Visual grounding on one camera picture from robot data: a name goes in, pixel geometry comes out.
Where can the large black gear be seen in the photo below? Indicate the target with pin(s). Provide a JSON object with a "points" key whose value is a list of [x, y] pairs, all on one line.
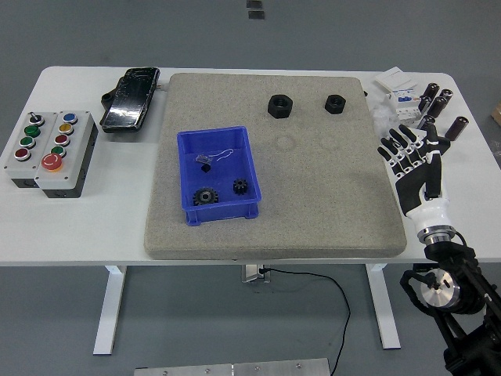
{"points": [[199, 199]]}

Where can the black clip with clear tag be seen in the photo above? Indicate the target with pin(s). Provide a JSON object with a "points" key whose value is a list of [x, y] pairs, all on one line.
{"points": [[205, 168]]}

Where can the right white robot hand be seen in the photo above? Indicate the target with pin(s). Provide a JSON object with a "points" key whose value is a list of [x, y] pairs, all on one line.
{"points": [[415, 184]]}

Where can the clear plastic bag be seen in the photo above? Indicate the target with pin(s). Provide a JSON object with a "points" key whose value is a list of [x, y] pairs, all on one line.
{"points": [[383, 115]]}

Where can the large black hex nut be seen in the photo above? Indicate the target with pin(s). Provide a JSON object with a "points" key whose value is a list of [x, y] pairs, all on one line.
{"points": [[274, 109]]}

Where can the small black hex nut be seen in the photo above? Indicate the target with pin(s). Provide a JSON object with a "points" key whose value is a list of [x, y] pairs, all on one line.
{"points": [[330, 107]]}

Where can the grey-brown foam mat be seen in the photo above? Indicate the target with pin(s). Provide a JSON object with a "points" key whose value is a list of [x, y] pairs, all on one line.
{"points": [[235, 243]]}

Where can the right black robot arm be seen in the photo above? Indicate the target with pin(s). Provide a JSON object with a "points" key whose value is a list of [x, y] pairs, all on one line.
{"points": [[462, 297]]}

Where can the small black gear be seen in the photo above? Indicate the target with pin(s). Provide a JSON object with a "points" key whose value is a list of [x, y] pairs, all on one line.
{"points": [[240, 186]]}

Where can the grey emergency-stop button box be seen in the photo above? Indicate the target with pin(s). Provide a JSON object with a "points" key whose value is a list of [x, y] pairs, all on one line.
{"points": [[74, 156]]}

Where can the white table leg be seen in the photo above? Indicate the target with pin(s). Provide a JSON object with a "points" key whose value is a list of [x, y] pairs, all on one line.
{"points": [[109, 313], [385, 313]]}

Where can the dark floor outlet cover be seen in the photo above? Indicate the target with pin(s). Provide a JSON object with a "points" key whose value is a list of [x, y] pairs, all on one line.
{"points": [[255, 3], [256, 14]]}

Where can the white wall switch panel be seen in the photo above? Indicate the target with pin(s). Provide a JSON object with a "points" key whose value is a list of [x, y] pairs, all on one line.
{"points": [[395, 80]]}

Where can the grey four-button control box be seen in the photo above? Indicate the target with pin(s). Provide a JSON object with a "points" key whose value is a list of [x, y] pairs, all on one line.
{"points": [[15, 170]]}

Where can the grey metal plate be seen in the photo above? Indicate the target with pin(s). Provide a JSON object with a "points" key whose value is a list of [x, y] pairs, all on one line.
{"points": [[235, 369]]}

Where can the black wrapped foot pedal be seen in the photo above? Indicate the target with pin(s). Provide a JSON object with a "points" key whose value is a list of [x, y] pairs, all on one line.
{"points": [[127, 102]]}

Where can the blue plastic box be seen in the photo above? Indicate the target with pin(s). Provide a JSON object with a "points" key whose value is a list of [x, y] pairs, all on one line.
{"points": [[227, 164]]}

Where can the white circuit breaker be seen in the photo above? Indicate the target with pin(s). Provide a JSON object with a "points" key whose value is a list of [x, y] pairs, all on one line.
{"points": [[405, 109]]}

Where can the silver under-table control unit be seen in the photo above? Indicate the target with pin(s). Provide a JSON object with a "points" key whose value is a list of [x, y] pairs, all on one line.
{"points": [[252, 274]]}

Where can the brown cardboard box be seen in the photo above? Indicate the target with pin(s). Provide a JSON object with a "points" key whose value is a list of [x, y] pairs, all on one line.
{"points": [[497, 113]]}

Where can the dark brown cylindrical capacitor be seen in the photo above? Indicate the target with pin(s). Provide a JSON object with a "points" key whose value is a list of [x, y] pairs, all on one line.
{"points": [[428, 119], [424, 105], [431, 90], [438, 107], [458, 128], [446, 94]]}

